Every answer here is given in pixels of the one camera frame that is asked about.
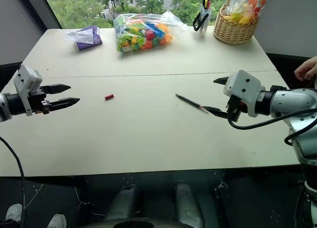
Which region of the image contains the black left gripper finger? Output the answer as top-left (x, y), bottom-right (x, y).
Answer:
top-left (42, 83), bottom-right (71, 95)
top-left (48, 97), bottom-right (81, 113)

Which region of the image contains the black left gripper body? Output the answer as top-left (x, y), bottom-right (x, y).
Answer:
top-left (30, 86), bottom-right (51, 115)

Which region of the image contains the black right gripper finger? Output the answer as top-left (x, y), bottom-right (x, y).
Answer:
top-left (213, 76), bottom-right (231, 85)
top-left (204, 106), bottom-right (229, 118)

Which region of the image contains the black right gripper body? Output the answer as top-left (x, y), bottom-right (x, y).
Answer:
top-left (226, 95), bottom-right (249, 121)

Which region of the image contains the black pen with red grip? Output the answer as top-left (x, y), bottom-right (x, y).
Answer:
top-left (175, 94), bottom-right (209, 114)

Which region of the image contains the white pen holder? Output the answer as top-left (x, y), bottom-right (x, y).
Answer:
top-left (198, 6), bottom-right (213, 38)

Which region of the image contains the person's bare hand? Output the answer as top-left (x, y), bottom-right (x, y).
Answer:
top-left (294, 55), bottom-right (317, 81)

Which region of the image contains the wicker basket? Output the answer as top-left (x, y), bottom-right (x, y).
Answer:
top-left (213, 3), bottom-right (261, 46)

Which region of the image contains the purple tissue pack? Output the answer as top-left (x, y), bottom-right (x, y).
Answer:
top-left (65, 25), bottom-right (104, 51)

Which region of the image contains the black clip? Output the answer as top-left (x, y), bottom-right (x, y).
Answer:
top-left (193, 11), bottom-right (209, 32)

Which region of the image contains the clear bag of toy fruit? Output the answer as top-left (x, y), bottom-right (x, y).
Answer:
top-left (223, 0), bottom-right (267, 25)

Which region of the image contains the clear bag of colourful blocks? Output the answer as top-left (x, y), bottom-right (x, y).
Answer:
top-left (113, 10), bottom-right (189, 54)

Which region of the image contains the dark rounded shape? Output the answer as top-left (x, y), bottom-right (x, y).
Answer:
top-left (174, 181), bottom-right (206, 228)
top-left (103, 185), bottom-right (141, 222)

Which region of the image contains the white shoe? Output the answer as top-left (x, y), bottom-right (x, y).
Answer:
top-left (47, 214), bottom-right (68, 228)
top-left (4, 203), bottom-right (23, 224)

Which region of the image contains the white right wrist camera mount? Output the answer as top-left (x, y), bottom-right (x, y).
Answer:
top-left (223, 69), bottom-right (266, 118)

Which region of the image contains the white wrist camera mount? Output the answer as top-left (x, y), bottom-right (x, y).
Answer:
top-left (13, 65), bottom-right (43, 117)
top-left (223, 69), bottom-right (266, 118)

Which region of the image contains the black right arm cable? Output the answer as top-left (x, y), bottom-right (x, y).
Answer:
top-left (227, 108), bottom-right (317, 146)

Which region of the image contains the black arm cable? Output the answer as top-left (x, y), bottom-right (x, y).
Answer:
top-left (0, 136), bottom-right (26, 228)
top-left (227, 108), bottom-right (317, 146)

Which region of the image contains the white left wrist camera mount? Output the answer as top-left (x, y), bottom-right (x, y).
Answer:
top-left (13, 65), bottom-right (43, 117)

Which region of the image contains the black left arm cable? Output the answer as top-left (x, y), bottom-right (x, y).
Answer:
top-left (0, 136), bottom-right (26, 228)

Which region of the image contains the dark window frame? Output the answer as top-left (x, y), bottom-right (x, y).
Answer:
top-left (15, 0), bottom-right (63, 30)

